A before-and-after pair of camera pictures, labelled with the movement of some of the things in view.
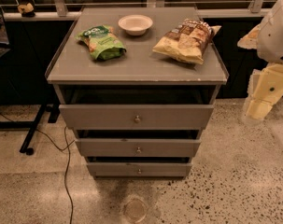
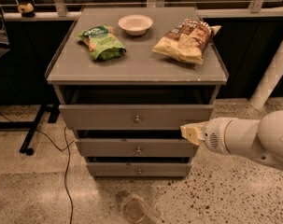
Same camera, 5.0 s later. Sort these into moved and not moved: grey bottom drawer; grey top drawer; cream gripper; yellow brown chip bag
Moved: cream gripper
Not moved: yellow brown chip bag; grey top drawer; grey bottom drawer
